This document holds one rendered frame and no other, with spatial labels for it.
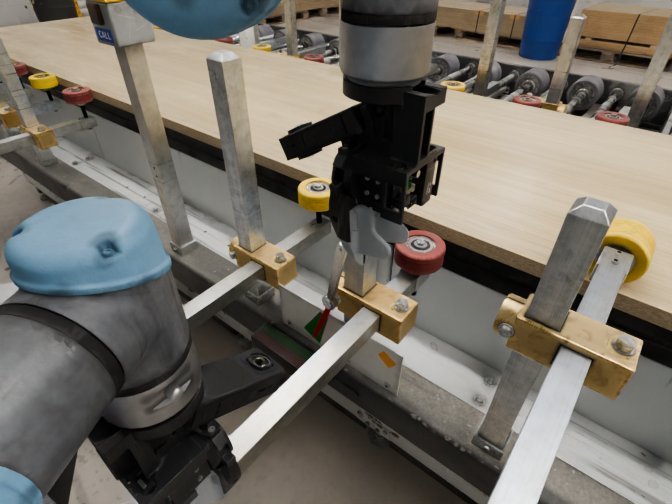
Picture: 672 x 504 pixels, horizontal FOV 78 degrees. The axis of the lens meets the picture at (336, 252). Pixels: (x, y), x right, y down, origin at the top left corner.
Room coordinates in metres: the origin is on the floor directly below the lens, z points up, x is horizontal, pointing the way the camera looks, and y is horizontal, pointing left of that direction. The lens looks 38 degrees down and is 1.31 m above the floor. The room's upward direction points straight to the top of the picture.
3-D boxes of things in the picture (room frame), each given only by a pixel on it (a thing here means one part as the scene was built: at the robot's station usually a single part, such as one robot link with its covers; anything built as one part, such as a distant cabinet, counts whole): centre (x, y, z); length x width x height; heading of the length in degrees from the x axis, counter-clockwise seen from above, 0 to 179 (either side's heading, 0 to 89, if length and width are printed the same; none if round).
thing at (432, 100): (0.37, -0.05, 1.15); 0.09 x 0.08 x 0.12; 51
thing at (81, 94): (1.35, 0.82, 0.85); 0.08 x 0.08 x 0.11
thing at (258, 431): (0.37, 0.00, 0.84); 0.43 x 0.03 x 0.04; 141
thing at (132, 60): (0.79, 0.36, 0.93); 0.05 x 0.05 x 0.45; 51
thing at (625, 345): (0.27, -0.29, 0.98); 0.02 x 0.02 x 0.01
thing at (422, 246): (0.54, -0.14, 0.85); 0.08 x 0.08 x 0.11
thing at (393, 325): (0.46, -0.06, 0.85); 0.14 x 0.06 x 0.05; 51
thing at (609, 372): (0.31, -0.25, 0.95); 0.14 x 0.06 x 0.05; 51
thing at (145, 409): (0.19, 0.14, 1.05); 0.08 x 0.08 x 0.05
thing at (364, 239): (0.36, -0.03, 1.04); 0.06 x 0.03 x 0.09; 51
